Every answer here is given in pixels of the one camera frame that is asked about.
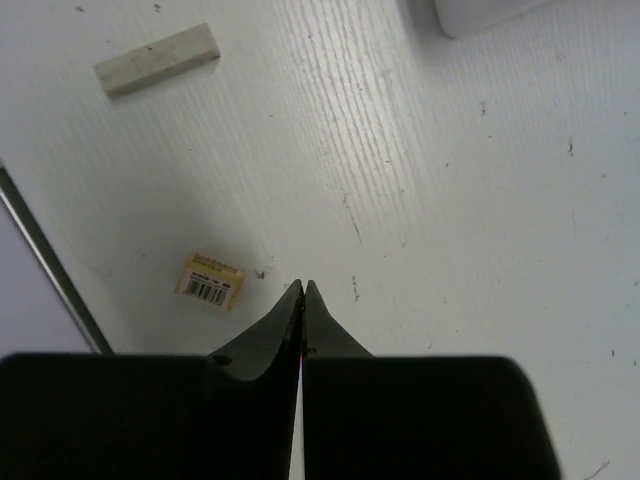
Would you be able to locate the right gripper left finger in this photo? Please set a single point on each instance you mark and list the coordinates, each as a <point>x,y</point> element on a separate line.
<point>226,415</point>

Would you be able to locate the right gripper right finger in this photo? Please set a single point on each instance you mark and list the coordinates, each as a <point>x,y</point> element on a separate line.
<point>431,417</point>

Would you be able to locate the grey stick eraser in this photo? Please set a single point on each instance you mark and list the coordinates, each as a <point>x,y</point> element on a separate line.
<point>159,61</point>

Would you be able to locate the right white compartment organizer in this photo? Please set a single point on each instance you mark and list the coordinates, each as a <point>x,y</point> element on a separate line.
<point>462,21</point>

